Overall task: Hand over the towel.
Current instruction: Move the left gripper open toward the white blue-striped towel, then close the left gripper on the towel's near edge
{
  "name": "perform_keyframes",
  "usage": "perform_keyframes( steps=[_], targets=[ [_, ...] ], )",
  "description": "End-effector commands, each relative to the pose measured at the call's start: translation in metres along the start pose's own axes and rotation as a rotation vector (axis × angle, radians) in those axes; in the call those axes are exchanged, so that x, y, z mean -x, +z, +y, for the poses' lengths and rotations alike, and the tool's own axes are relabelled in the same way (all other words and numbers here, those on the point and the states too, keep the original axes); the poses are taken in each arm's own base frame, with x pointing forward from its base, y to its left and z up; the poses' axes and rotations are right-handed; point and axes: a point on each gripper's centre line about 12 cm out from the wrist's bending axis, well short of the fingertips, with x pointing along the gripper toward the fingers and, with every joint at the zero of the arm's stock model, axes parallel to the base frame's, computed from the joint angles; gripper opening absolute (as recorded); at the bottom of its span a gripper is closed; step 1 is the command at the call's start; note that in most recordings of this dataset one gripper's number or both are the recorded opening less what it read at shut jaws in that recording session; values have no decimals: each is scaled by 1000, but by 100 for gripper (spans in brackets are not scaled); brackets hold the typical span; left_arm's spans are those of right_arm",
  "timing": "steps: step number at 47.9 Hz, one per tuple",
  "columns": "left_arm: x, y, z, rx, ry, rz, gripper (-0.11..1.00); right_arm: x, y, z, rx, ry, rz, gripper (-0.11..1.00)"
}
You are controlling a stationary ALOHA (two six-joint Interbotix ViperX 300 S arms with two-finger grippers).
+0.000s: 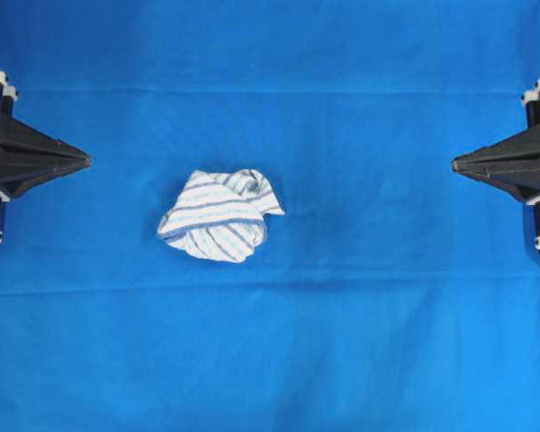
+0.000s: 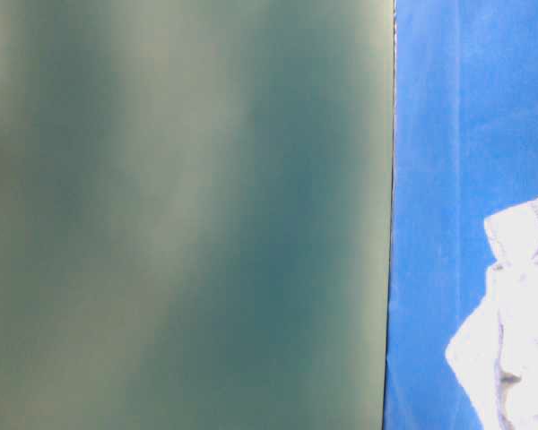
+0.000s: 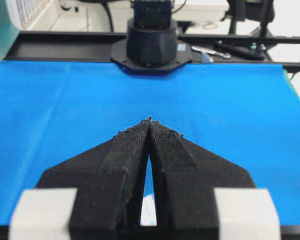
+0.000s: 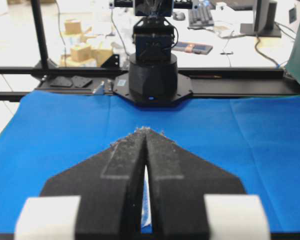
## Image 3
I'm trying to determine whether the blue table cloth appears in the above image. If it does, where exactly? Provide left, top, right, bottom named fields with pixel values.
left=0, top=61, right=300, bottom=225

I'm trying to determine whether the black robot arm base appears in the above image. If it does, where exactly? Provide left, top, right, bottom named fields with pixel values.
left=111, top=0, right=193, bottom=74

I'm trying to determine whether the black office chair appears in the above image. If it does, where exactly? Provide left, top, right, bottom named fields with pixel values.
left=223, top=0, right=275, bottom=38

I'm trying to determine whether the silver wrench tool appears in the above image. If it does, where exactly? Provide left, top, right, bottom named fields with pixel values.
left=191, top=45, right=232, bottom=59

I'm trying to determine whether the black table frame rail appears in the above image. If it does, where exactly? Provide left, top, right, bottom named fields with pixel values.
left=6, top=31, right=300, bottom=64

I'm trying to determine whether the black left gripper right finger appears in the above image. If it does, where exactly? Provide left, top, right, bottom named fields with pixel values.
left=148, top=121, right=256, bottom=240

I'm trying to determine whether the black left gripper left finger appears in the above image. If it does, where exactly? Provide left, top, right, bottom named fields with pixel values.
left=37, top=119, right=150, bottom=240

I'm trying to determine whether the black handled tool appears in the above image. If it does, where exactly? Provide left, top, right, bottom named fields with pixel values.
left=213, top=42, right=265, bottom=61

